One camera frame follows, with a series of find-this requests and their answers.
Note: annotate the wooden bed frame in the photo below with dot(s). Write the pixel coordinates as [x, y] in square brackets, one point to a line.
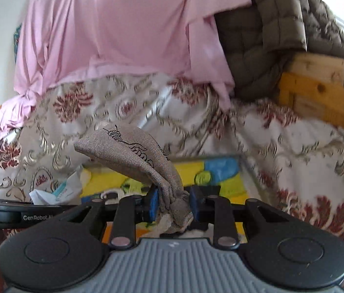
[312, 79]

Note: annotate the grey quilted jacket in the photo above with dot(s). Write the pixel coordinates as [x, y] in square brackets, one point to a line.
[266, 36]

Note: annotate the white fluffy towel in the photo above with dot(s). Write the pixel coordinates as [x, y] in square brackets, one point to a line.
[167, 224]

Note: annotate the white plastic wrapper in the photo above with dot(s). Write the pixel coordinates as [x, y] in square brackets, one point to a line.
[59, 190]

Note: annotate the pink cloth sheet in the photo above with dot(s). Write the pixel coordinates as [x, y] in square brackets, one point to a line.
[114, 30]

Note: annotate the teal patterned wall hanging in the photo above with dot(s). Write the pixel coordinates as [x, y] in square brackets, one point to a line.
[17, 44]

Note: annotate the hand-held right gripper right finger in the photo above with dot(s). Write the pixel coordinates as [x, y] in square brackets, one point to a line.
[196, 204]

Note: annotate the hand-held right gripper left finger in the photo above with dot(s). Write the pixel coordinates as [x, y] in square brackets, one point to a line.
[152, 204]

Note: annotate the floral satin bedspread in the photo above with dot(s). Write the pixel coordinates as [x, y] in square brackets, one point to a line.
[282, 146]

